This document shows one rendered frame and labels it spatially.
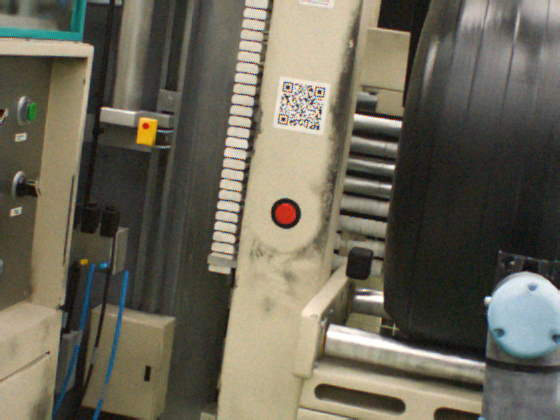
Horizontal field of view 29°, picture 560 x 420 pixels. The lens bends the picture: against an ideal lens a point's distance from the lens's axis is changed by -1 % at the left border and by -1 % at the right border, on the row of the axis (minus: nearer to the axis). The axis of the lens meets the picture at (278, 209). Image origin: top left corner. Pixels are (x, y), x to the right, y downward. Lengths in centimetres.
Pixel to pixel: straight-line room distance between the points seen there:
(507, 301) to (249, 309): 66
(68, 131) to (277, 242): 35
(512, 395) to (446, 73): 47
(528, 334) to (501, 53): 46
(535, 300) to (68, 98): 73
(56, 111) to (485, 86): 58
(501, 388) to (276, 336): 61
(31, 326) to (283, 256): 39
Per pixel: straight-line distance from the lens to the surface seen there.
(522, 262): 122
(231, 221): 164
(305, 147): 159
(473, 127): 136
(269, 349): 165
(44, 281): 155
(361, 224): 199
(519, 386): 109
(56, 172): 152
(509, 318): 106
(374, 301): 182
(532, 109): 137
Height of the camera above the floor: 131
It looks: 9 degrees down
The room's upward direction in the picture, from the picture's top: 8 degrees clockwise
